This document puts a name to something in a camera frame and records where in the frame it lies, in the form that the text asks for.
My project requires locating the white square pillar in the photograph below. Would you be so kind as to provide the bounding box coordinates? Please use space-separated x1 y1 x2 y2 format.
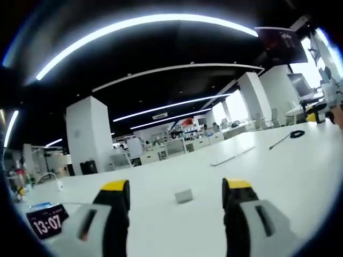
236 71 266 129
65 95 114 176

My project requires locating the phone with clock display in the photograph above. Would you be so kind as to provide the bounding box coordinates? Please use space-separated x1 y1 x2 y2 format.
26 203 70 240

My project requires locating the dark hanging banner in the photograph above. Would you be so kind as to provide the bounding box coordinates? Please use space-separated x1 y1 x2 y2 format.
254 26 309 65

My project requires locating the short ceiling light strip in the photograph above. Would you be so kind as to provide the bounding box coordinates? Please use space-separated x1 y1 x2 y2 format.
3 110 20 148

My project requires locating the white charger adapter cube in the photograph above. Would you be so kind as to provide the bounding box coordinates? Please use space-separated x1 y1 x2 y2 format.
174 188 195 205

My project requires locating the straight ceiling light strip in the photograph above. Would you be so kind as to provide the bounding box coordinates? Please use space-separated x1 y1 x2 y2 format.
112 93 232 123
130 107 213 130

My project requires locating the black cable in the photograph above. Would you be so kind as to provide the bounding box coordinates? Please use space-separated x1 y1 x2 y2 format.
269 130 306 150

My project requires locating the white desk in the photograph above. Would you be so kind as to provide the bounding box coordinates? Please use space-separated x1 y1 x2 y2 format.
14 117 343 257

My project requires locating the long curved ceiling light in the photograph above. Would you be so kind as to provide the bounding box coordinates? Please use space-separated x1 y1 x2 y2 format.
35 13 259 81

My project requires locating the white flat bar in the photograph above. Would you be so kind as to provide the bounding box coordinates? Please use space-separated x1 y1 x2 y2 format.
210 145 256 167

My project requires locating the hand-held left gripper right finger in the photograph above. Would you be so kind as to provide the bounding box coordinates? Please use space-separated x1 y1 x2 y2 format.
221 177 299 257

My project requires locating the black box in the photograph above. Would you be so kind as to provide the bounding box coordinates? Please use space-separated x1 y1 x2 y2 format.
80 160 98 175

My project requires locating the dark monitor screen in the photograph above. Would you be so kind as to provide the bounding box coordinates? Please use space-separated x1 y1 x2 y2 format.
287 73 315 99

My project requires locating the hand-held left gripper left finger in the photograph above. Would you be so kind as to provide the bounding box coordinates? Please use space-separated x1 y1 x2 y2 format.
50 179 131 257

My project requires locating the white Type-C cable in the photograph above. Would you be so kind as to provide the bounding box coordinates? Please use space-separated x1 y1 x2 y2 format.
34 172 64 192

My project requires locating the blue flat item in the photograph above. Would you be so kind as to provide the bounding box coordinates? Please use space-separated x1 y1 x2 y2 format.
28 202 54 210

